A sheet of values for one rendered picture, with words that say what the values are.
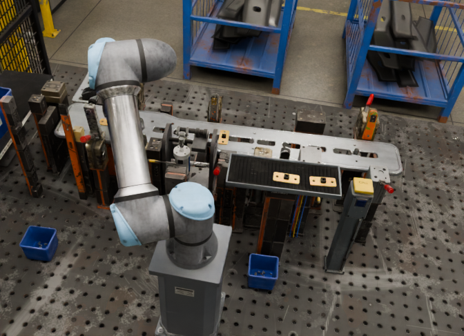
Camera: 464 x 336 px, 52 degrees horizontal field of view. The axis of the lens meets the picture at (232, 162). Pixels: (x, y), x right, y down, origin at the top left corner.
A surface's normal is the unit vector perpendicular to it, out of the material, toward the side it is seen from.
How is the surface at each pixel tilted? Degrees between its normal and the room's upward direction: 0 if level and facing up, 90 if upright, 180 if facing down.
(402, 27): 5
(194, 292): 90
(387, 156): 0
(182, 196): 7
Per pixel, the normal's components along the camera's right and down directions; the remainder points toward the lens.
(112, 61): 0.24, -0.08
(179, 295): -0.18, 0.67
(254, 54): 0.07, -0.72
